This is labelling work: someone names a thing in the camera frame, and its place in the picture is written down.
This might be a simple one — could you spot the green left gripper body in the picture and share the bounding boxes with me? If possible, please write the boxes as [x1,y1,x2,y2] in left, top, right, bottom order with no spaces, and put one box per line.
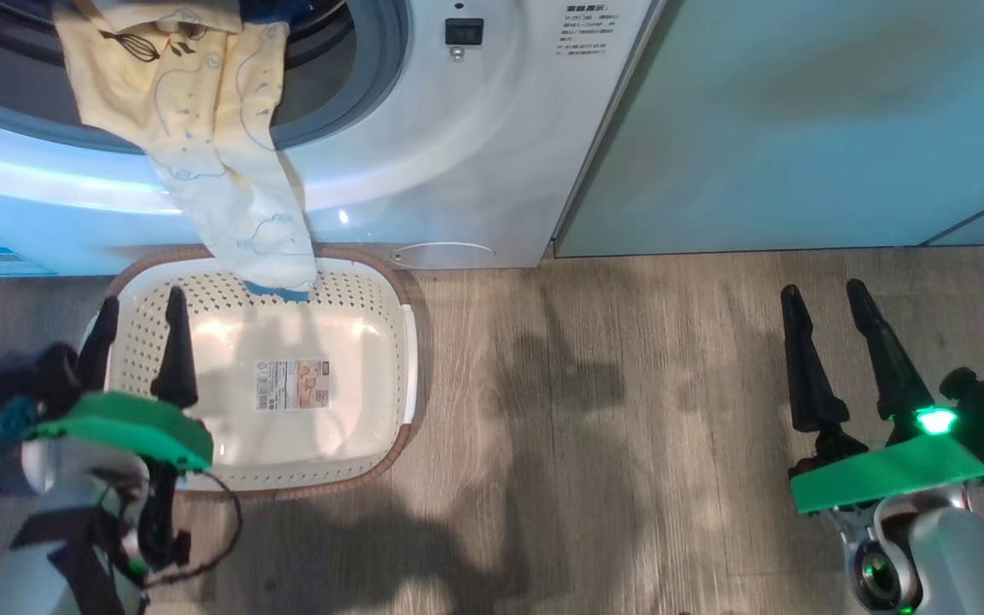
[25,390,214,473]

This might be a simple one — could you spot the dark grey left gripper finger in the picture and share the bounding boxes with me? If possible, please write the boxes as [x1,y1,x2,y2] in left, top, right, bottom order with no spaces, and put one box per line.
[77,295,121,393]
[149,285,201,410]

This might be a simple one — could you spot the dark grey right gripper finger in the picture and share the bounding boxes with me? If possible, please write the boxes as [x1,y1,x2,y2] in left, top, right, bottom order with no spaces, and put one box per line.
[780,284,870,469]
[846,278,937,423]

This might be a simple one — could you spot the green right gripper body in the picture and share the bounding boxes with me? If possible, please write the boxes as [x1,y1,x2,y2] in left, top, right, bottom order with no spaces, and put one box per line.
[788,407,984,516]

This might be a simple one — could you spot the blue cloth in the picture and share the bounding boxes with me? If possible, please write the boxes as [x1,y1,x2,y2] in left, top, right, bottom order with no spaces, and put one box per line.
[243,277,313,305]

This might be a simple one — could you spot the yellow bear print garment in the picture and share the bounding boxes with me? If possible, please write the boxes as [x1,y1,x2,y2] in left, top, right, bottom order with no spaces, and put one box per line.
[51,0,319,296]

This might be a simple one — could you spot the basket bottom label sticker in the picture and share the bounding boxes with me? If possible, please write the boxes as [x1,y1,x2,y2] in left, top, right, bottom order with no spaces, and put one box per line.
[254,357,331,413]

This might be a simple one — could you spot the cream perforated laundry basket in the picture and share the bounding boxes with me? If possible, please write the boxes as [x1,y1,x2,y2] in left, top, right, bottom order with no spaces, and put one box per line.
[80,245,419,501]

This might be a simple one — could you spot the grey rubber door gasket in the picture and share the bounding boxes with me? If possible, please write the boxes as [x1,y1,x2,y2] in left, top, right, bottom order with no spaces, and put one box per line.
[0,0,413,155]

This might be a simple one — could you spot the white washing machine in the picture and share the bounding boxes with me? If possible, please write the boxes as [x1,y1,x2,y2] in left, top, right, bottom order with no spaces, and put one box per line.
[0,0,665,277]

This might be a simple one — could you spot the black door latch socket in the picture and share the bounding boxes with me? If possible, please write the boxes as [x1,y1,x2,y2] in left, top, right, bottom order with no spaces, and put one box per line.
[444,17,486,47]

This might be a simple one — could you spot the large pale green cabinet panel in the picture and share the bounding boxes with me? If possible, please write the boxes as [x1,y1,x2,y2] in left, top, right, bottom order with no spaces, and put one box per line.
[554,0,984,258]

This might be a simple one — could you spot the round drain filter cover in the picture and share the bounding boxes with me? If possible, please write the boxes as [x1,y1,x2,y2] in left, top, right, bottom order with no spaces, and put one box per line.
[389,241,496,271]

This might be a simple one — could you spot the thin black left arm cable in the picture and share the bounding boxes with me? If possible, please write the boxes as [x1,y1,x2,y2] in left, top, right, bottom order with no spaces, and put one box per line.
[140,465,244,588]

